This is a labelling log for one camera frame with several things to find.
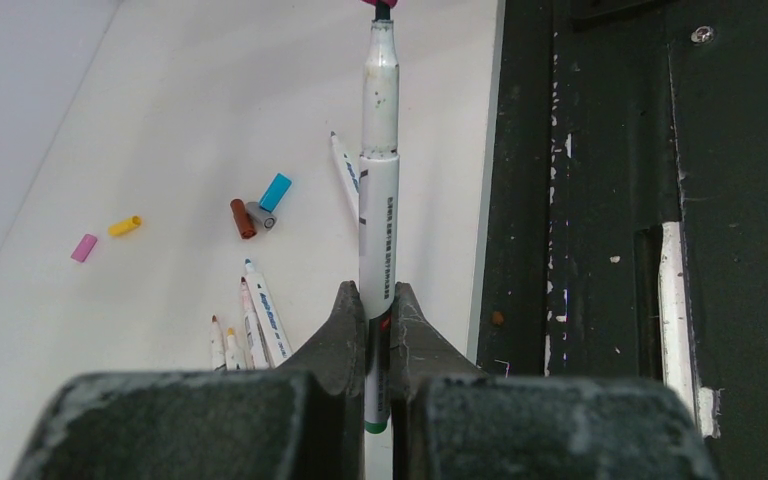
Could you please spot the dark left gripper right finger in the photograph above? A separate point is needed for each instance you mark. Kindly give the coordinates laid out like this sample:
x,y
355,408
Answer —
x,y
451,420

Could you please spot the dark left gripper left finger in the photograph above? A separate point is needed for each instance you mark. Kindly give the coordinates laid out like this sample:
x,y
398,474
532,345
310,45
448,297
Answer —
x,y
301,420

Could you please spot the yellow white pen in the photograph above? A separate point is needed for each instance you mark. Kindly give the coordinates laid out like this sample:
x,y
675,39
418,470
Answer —
x,y
234,355

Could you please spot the brown white pen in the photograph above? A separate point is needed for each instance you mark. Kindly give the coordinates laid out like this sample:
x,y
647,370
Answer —
x,y
217,344

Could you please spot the blue pen cap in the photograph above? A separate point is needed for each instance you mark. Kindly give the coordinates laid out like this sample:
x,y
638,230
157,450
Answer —
x,y
275,192

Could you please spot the yellow pen cap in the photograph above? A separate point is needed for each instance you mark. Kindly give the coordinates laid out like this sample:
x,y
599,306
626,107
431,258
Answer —
x,y
124,226

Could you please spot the green white pen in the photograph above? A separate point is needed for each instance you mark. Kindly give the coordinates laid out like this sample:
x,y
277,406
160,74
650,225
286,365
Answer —
x,y
378,210

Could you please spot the magenta pen cap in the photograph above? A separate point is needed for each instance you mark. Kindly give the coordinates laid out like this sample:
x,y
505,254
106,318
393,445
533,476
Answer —
x,y
388,3

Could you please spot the blue tipped white pen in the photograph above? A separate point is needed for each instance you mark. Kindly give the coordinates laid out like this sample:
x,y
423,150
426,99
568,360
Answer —
x,y
276,340

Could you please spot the red tipped white pen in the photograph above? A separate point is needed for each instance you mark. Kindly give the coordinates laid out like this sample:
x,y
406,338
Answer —
x,y
254,338

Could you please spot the grey pen cap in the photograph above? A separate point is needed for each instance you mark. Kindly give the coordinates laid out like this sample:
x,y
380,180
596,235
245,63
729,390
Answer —
x,y
262,217

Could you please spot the brown pen cap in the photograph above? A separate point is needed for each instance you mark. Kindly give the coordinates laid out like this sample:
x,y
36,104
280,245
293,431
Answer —
x,y
242,219

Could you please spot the grey tipped white pen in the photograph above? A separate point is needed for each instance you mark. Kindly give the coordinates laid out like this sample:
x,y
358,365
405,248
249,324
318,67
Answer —
x,y
347,174

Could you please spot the light pink pen cap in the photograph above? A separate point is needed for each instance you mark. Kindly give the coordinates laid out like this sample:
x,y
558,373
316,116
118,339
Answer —
x,y
84,248

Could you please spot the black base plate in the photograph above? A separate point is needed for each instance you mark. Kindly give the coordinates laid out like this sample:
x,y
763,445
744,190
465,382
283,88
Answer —
x,y
630,173

